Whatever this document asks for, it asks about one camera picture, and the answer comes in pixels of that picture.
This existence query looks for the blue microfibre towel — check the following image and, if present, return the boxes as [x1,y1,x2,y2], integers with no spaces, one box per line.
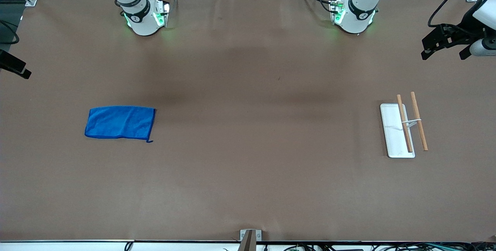
[84,106,156,143]

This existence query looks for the white towel rack wooden rods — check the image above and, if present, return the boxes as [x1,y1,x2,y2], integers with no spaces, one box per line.
[380,91,429,158]

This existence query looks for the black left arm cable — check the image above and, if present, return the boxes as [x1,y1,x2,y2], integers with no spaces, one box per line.
[427,0,489,37]

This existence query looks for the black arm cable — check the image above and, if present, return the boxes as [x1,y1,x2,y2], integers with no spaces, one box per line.
[427,0,489,37]
[0,20,20,45]

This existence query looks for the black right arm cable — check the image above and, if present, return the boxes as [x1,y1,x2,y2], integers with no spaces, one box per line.
[0,20,20,45]

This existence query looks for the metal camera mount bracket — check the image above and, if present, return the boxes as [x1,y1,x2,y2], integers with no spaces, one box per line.
[239,229,262,251]

